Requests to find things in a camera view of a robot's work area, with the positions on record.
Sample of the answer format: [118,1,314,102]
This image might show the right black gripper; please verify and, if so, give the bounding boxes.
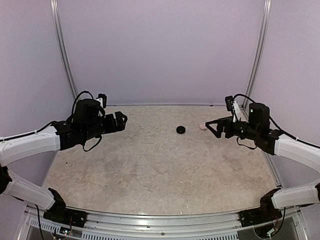
[206,115,260,141]

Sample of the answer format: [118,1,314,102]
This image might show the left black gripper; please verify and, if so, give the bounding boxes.
[82,110,127,142]

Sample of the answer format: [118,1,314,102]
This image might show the pink earbud charging case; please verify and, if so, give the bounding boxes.
[199,123,207,131]

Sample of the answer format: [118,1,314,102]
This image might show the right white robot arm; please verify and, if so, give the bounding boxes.
[204,102,320,222]

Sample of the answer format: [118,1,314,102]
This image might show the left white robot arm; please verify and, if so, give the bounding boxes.
[0,97,128,223]

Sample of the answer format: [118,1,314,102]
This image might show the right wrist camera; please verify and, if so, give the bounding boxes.
[224,95,242,123]

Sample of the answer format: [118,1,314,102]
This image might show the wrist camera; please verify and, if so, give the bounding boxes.
[95,93,108,109]
[224,95,242,123]

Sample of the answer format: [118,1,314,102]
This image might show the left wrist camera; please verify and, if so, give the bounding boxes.
[95,93,108,109]

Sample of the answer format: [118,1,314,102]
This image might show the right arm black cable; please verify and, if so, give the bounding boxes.
[232,93,320,151]

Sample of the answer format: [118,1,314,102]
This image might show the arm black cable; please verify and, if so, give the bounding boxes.
[232,93,320,151]
[34,91,105,153]

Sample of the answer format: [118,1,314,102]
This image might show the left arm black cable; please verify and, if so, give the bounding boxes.
[34,91,105,153]

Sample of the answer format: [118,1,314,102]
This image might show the right aluminium corner post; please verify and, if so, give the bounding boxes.
[245,0,272,97]

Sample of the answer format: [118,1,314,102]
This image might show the aluminium corner post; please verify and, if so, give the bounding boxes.
[49,0,78,100]
[245,0,272,97]

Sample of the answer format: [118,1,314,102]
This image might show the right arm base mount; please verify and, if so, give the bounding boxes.
[239,207,283,227]

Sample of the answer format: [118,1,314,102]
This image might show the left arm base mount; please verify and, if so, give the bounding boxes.
[43,207,88,228]

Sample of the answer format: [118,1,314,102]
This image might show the left aluminium corner post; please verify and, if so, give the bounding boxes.
[49,0,78,100]

